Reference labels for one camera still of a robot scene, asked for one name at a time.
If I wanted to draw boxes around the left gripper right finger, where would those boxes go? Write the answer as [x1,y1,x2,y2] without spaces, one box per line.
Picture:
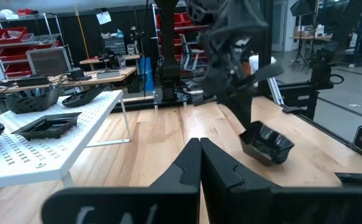
[200,138,362,224]

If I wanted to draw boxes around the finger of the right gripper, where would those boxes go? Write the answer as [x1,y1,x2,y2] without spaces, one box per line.
[236,88,254,128]
[223,91,247,129]

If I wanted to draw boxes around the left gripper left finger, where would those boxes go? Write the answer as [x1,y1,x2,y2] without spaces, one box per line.
[40,138,202,224]

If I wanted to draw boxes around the black wavy square bowl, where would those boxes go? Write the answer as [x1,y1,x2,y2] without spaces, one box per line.
[3,86,64,114]
[238,120,295,167]

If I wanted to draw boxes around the black small square plate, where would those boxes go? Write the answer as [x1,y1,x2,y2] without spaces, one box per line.
[11,111,83,141]
[334,172,362,188]

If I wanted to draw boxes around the black teardrop plate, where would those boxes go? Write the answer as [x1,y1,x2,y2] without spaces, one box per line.
[62,84,111,109]

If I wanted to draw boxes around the white bag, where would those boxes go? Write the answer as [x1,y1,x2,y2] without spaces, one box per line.
[249,55,277,75]

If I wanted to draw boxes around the silver aluminium bars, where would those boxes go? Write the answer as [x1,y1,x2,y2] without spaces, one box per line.
[266,76,284,105]

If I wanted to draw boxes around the white office chair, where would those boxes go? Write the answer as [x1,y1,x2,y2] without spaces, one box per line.
[179,33,207,72]

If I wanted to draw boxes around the rack of red bins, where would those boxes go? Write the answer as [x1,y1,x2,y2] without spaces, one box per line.
[155,11,210,60]

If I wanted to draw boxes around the wooden desk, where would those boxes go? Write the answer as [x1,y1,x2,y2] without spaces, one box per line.
[289,32,334,42]

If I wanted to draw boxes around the blue barrel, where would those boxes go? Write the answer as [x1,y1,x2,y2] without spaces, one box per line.
[139,56,155,91]

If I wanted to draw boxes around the black softbox on tripod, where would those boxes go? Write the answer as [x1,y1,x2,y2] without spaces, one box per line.
[289,0,312,71]

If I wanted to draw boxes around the white perforated shelf rack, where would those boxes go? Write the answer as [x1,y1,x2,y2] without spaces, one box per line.
[0,89,132,190]

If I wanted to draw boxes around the wooden workbench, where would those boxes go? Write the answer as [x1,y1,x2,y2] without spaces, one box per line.
[0,66,137,94]

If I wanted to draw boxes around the grey parts drawer cabinet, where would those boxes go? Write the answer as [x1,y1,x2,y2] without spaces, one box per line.
[103,36,128,56]

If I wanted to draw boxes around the white paper sign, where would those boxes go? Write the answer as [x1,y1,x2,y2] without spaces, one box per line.
[96,11,112,26]

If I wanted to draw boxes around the black power adapter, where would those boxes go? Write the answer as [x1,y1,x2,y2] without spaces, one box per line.
[67,68,85,81]

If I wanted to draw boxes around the black flat box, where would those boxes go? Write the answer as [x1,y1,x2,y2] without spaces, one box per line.
[16,76,51,88]

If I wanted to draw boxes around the yellow pole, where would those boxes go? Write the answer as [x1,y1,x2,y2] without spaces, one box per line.
[74,2,90,58]

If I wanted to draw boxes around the grey monitor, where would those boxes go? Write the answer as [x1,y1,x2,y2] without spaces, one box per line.
[25,46,73,77]

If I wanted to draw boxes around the shelf unit with red bins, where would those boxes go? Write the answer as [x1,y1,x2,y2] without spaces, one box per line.
[0,12,75,80]

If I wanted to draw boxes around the red plastic bin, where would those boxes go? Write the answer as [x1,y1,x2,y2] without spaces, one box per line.
[0,26,29,45]

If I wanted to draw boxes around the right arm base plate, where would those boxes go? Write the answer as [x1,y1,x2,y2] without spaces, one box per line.
[152,88,190,106]

